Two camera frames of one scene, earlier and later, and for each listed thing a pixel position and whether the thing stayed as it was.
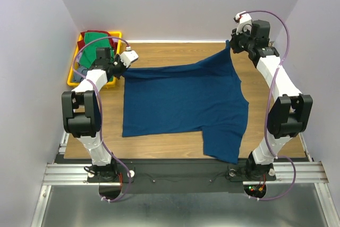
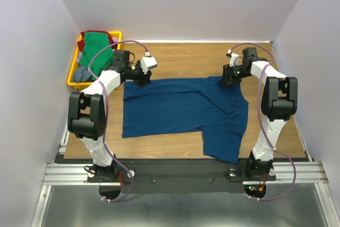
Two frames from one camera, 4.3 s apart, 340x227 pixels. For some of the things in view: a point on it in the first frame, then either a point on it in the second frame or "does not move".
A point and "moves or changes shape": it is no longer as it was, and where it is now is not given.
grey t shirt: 80,73 does not move
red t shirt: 81,43 does not move
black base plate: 179,175 does not move
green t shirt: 93,40 does not move
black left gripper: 124,68 -> 144,80
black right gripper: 234,39 -> 227,78
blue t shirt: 204,95 moves or changes shape
